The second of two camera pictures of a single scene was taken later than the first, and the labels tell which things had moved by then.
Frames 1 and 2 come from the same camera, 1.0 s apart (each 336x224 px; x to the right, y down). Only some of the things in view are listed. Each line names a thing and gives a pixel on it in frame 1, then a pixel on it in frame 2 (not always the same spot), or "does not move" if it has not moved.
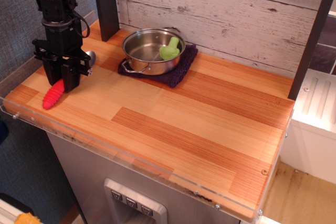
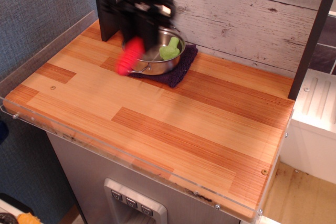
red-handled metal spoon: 54,94 -> 134,49
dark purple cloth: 169,79 does not move
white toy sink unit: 309,144 does not move
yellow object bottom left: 27,218 does not move
